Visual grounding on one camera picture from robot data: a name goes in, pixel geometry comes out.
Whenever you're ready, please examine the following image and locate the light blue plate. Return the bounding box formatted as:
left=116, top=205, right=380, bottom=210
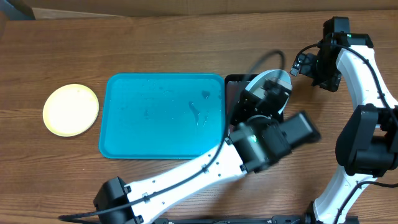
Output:
left=245, top=69, right=293, bottom=116

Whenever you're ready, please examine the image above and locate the yellow plate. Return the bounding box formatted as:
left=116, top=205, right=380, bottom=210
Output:
left=42, top=84, right=100, bottom=137

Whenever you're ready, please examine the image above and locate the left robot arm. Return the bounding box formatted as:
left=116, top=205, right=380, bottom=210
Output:
left=93, top=76, right=320, bottom=223

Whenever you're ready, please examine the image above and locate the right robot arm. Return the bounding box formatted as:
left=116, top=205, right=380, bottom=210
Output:
left=290, top=17, right=397, bottom=223

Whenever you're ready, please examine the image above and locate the black water tray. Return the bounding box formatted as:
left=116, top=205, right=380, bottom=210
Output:
left=224, top=74, right=258, bottom=126

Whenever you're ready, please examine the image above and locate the teal plastic tray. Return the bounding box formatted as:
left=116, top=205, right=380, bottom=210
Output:
left=98, top=73, right=226, bottom=159

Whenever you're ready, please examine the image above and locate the brown cardboard backdrop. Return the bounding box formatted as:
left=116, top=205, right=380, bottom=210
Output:
left=25, top=0, right=397, bottom=16

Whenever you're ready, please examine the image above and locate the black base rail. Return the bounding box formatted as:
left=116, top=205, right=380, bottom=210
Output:
left=154, top=214, right=360, bottom=224

